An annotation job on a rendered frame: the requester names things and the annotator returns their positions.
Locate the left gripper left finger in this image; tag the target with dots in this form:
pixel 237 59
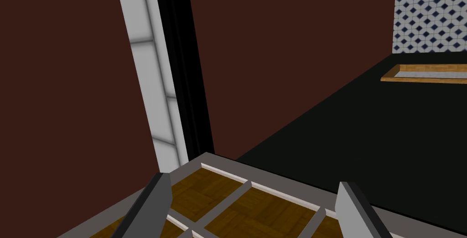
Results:
pixel 151 209

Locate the wooden framed grey panel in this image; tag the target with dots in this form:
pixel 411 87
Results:
pixel 419 80

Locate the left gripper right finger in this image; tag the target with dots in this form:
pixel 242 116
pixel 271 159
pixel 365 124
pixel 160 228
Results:
pixel 354 216

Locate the white window with black frame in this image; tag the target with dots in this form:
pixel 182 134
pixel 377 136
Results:
pixel 147 66

